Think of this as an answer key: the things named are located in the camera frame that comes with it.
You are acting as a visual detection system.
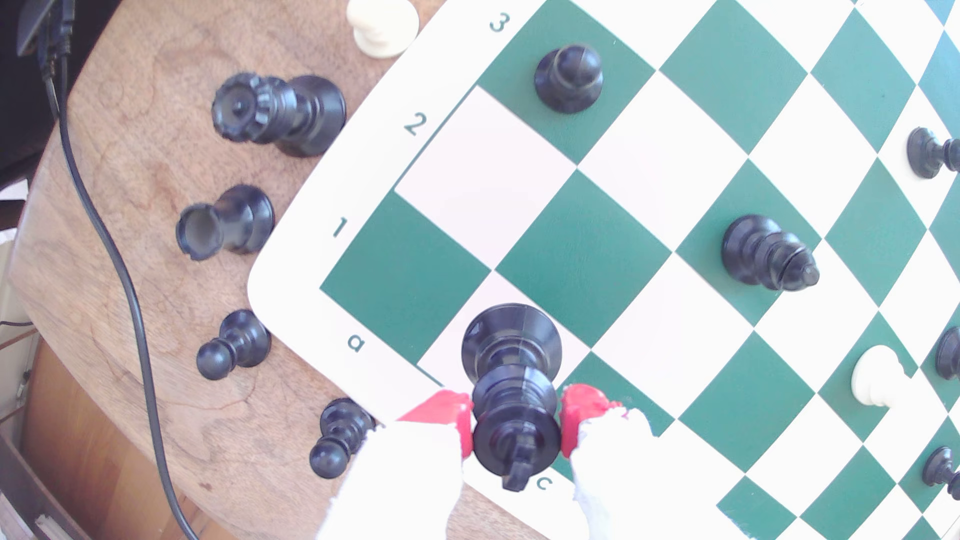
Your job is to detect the black chess bishop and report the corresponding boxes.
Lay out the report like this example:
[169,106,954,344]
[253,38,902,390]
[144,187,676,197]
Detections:
[720,214,821,293]

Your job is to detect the black chess pawn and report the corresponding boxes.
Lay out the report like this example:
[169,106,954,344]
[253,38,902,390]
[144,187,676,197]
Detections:
[309,397,378,480]
[906,126,960,180]
[921,445,960,501]
[534,44,604,115]
[195,309,273,381]

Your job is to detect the black cable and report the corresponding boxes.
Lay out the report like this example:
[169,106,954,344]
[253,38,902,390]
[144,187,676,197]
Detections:
[41,0,200,540]

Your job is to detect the black chess king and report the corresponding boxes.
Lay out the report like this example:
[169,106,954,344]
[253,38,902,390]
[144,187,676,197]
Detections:
[460,303,564,494]

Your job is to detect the white chess pawn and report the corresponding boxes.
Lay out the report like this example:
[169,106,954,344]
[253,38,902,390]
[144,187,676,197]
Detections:
[345,0,420,60]

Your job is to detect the black chess queen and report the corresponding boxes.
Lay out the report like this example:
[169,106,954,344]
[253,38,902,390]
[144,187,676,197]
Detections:
[211,71,348,159]

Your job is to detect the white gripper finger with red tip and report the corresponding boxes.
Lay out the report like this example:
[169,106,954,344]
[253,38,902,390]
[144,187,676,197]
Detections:
[318,388,475,540]
[560,383,744,540]

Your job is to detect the black chess rook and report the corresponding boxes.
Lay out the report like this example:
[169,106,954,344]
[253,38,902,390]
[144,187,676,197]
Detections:
[175,184,276,262]

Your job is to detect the white chess rook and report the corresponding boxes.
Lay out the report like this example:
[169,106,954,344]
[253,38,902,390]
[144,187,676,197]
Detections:
[851,344,912,409]

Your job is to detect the green white chess board mat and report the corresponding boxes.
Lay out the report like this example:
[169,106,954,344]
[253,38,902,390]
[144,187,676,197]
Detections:
[246,0,960,540]

